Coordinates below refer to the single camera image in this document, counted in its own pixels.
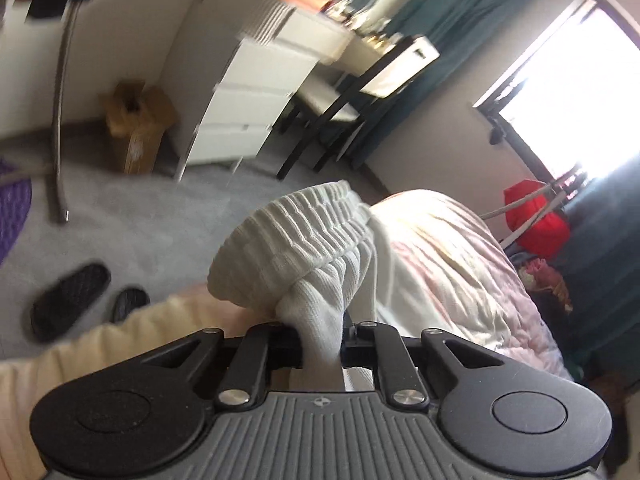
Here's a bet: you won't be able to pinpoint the black slipper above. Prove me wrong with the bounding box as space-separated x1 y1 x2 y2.
110 285 151 324
29 262 112 344

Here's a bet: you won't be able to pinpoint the teal curtain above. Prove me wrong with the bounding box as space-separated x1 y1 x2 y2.
345 0 597 172
554 170 640 377

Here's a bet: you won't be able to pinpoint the white and black chair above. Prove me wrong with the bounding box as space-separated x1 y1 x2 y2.
276 34 442 180

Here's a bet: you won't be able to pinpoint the purple mat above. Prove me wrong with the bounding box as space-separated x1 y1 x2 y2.
0 157 34 264

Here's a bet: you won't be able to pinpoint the cardboard box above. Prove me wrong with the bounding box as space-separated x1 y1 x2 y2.
99 79 179 176

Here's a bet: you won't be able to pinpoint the bed with pink blanket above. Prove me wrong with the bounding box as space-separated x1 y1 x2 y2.
345 188 574 394

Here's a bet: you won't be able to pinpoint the pink clothes pile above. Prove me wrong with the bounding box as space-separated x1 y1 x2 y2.
517 257 574 312

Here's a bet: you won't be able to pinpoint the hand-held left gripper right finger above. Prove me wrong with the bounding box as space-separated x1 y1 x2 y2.
341 320 509 408

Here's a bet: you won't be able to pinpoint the garment steamer stand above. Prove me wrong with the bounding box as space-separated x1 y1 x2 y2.
482 172 589 252

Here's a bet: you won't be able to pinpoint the pale yellow cloth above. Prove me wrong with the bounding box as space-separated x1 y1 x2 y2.
0 284 301 480

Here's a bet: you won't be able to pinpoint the white drawer cabinet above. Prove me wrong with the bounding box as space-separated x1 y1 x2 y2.
174 39 322 182

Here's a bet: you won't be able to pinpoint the cream white pants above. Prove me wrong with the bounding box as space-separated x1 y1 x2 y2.
207 179 402 394

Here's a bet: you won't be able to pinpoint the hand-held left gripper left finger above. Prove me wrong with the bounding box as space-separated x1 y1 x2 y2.
141 322 306 408

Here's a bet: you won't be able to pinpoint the white dressing table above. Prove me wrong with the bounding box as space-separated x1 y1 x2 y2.
239 0 362 77

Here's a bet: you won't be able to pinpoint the red cloth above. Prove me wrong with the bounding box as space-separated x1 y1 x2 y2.
502 178 572 261

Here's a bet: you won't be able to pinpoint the dark framed window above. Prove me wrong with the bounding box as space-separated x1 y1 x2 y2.
472 0 640 197

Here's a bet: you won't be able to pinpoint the metal rack pole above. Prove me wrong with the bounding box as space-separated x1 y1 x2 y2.
47 0 81 224

